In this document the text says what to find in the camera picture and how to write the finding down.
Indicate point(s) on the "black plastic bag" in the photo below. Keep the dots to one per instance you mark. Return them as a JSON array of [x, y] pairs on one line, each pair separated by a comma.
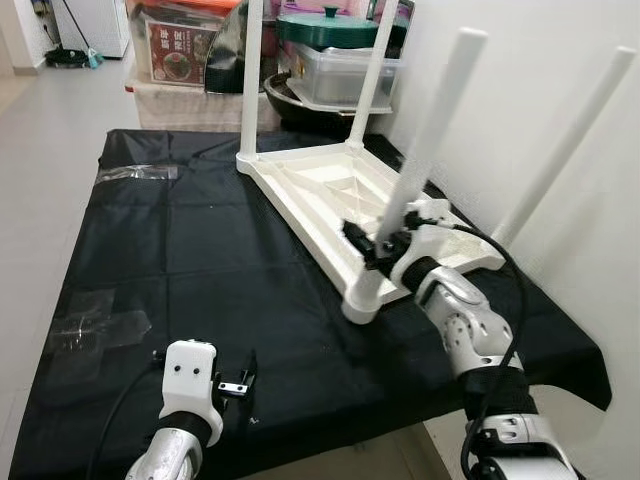
[[225, 60]]

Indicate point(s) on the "storage box with orange lid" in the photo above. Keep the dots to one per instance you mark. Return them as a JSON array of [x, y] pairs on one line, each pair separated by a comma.
[[175, 50]]

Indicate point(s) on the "clear tape strip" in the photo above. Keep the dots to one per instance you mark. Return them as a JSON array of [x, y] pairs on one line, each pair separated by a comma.
[[140, 172]]

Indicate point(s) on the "white plastic table leg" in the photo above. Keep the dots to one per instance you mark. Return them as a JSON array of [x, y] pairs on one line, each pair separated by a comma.
[[570, 140], [250, 80], [375, 80], [425, 150]]

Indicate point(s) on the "patterned beige bench cover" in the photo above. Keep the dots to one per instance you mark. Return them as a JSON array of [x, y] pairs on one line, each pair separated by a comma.
[[185, 105]]

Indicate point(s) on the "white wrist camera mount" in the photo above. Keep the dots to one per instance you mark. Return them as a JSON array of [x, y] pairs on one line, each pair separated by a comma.
[[432, 225], [190, 380]]

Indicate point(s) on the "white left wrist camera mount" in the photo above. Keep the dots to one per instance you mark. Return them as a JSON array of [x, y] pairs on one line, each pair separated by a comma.
[[190, 380]]

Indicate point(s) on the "black glossy tablecloth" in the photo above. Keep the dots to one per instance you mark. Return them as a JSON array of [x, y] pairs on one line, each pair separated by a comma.
[[200, 260]]

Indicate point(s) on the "clear plastic storage container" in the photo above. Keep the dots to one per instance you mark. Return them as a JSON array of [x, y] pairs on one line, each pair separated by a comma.
[[335, 78]]

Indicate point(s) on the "black wok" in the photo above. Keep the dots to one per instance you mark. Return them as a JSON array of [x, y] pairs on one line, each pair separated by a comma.
[[300, 112]]

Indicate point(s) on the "green pot lid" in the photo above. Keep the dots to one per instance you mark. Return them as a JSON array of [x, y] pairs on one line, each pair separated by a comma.
[[330, 28]]

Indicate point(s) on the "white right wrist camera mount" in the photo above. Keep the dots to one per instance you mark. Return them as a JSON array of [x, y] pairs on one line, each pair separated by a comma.
[[432, 225]]

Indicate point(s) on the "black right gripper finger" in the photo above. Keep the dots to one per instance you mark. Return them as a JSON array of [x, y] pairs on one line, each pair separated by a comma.
[[358, 242]]

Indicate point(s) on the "white plastic children table top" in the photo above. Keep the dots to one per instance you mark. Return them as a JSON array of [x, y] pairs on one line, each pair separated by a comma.
[[330, 210]]

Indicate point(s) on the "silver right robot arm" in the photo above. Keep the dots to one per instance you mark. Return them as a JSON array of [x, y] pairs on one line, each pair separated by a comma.
[[470, 330]]

